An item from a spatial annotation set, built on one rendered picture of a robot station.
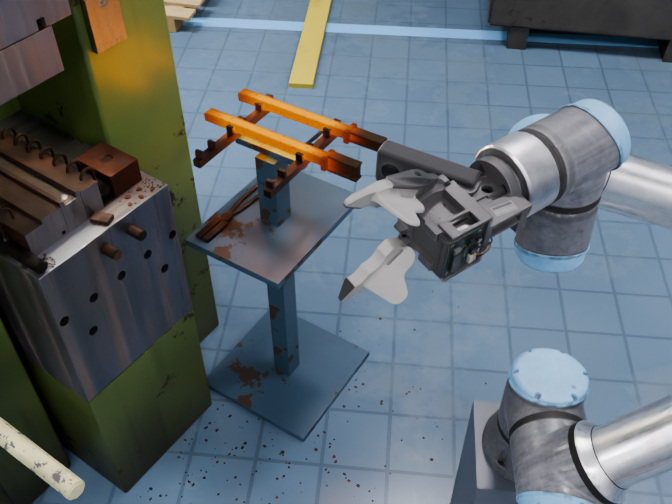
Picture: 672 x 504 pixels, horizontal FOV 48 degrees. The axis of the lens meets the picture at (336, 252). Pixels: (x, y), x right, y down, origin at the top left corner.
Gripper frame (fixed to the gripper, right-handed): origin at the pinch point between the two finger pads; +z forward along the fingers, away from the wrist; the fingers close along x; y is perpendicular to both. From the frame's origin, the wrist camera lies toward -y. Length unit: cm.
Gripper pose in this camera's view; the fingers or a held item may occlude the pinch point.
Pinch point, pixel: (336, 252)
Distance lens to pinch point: 74.6
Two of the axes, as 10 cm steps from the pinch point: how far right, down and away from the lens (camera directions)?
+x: -0.3, 6.3, 7.7
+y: 5.7, 6.5, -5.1
